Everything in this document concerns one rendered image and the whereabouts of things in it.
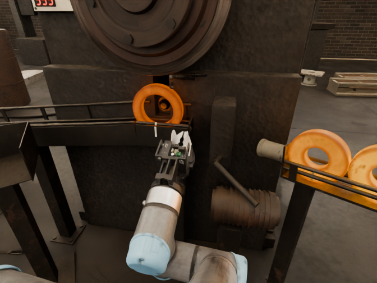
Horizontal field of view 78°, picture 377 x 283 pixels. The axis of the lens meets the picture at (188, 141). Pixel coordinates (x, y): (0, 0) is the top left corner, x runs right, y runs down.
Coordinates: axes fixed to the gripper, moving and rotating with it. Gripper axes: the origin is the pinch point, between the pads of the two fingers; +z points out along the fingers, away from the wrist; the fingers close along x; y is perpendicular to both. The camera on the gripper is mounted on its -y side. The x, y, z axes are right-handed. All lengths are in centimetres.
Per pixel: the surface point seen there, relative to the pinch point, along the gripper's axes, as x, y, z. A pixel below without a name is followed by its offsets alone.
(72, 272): 51, -70, -25
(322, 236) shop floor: -69, -82, 16
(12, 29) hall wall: 659, -202, 588
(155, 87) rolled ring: 13.1, 3.6, 18.5
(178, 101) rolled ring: 5.0, -0.5, 17.3
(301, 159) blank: -34.0, -6.2, 1.9
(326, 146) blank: -38.1, 0.6, 0.9
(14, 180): 51, -11, -15
